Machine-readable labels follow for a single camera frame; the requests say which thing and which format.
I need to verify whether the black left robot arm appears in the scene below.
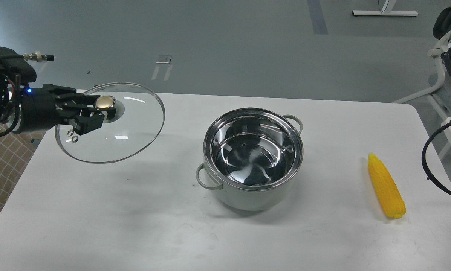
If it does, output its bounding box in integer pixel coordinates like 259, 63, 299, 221
0, 46, 119, 137

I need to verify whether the glass pot lid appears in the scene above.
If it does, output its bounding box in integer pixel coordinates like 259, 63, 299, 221
55, 82, 165, 164

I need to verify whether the stainless steel cooking pot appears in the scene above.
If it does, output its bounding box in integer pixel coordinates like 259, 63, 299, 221
195, 107, 304, 212

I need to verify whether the white desk leg base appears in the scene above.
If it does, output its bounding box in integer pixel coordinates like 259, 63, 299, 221
351, 0, 419, 17

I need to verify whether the yellow corn cob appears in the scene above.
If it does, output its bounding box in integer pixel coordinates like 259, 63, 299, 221
368, 153, 406, 219

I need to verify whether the black cable right side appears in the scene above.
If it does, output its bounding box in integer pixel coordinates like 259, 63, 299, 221
421, 115, 451, 204

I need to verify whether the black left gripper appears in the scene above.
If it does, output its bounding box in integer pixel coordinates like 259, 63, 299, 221
19, 84, 117, 135

